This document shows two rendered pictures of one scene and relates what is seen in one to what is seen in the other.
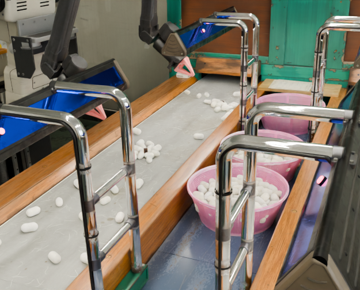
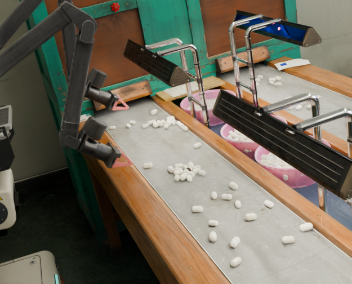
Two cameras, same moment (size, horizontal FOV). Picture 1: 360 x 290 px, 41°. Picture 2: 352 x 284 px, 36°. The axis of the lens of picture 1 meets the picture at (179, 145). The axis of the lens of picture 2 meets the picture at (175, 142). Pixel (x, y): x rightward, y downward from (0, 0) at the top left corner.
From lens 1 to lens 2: 1.28 m
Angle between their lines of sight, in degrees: 37
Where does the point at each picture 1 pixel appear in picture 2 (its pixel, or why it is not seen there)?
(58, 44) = (78, 113)
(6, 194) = (174, 240)
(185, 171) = (246, 163)
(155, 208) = (281, 185)
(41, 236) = (249, 242)
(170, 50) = (178, 81)
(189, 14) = not seen: hidden behind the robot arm
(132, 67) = not seen: outside the picture
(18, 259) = (268, 257)
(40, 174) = (163, 219)
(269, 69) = (155, 84)
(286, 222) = not seen: outside the picture
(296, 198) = (331, 139)
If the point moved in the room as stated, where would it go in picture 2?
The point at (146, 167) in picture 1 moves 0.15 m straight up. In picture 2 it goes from (209, 178) to (202, 140)
